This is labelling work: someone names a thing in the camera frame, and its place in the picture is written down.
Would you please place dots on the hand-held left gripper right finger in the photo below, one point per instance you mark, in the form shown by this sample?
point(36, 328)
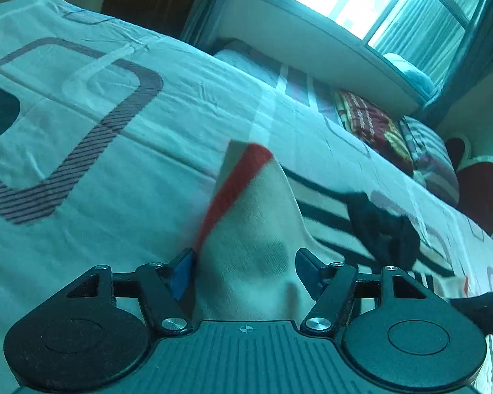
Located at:
point(306, 267)

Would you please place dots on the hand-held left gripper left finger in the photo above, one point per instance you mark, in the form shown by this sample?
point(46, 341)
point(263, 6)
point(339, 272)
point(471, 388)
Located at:
point(183, 271)

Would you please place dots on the red black striped white sweater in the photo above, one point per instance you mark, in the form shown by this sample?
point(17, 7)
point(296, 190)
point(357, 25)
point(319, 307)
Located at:
point(246, 230)

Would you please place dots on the black garment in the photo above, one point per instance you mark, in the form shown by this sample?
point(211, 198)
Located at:
point(384, 230)

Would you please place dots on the patterned white bed sheet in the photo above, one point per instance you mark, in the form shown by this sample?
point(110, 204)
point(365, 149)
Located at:
point(148, 172)

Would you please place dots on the red patterned pillow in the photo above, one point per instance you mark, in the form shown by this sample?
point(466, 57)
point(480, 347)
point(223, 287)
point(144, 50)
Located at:
point(372, 125)

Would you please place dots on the striped pillow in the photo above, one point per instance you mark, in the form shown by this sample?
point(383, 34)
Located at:
point(433, 156)

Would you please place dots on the dark cloth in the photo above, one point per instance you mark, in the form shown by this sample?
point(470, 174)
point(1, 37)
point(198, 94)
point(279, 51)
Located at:
point(484, 305)

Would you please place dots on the red heart headboard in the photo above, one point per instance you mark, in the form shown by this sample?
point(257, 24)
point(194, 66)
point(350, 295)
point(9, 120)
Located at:
point(482, 188)

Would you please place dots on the purple striped mattress cover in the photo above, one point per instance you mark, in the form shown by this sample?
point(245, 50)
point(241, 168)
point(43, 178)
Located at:
point(271, 76)

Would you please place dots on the light folded cloth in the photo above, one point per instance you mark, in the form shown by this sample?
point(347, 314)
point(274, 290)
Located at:
point(411, 73)

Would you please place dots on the teal curtain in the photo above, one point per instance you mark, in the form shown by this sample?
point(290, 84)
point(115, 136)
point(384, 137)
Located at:
point(476, 57)
point(203, 8)

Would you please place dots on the dark wooden door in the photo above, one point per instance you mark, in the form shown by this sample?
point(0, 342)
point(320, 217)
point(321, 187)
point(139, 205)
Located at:
point(152, 0)

